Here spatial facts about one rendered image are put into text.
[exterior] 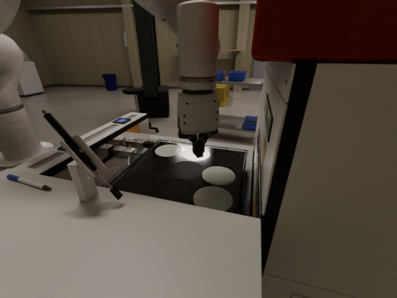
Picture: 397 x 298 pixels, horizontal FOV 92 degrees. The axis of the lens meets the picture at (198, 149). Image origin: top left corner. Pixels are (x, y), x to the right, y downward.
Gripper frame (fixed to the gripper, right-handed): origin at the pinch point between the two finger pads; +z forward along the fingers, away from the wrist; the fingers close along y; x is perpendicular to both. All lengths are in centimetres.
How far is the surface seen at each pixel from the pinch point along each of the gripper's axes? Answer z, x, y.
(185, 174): 10.0, -3.6, 2.9
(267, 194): -2.3, 23.8, -3.6
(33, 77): 45, -725, 292
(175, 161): 9.8, -12.4, 3.9
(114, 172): 11.8, -15.3, 23.9
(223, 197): 10.0, 9.5, -3.3
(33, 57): -11, -864, 321
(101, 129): 3.7, -35.3, 27.7
